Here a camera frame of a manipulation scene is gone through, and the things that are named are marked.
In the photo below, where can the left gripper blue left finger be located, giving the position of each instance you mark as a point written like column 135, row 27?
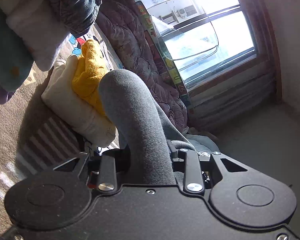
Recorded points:
column 107, row 179

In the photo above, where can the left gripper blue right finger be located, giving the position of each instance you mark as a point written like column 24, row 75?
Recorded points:
column 188, row 162

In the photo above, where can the grey fleece sweatpants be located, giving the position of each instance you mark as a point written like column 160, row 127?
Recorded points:
column 143, row 127

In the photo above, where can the Mickey Mouse plush blanket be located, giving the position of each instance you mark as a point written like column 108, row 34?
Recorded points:
column 32, row 137

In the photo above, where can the cream folded sweater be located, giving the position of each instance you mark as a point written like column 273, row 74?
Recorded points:
column 65, row 103

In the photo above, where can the yellow folded sweater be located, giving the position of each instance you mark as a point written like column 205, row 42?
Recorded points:
column 91, row 68

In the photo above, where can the colourful alphabet play mat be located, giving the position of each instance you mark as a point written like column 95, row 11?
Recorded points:
column 157, row 39

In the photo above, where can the teal folded garment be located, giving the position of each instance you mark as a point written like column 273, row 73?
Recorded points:
column 15, row 60

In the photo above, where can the window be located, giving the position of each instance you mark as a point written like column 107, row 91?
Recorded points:
column 212, row 42

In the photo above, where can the purple crumpled quilt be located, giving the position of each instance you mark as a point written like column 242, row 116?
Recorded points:
column 125, row 32

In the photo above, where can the blue denim folded garment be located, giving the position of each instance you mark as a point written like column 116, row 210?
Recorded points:
column 77, row 15

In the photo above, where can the white patterned folded garment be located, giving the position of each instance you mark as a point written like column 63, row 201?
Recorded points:
column 34, row 21

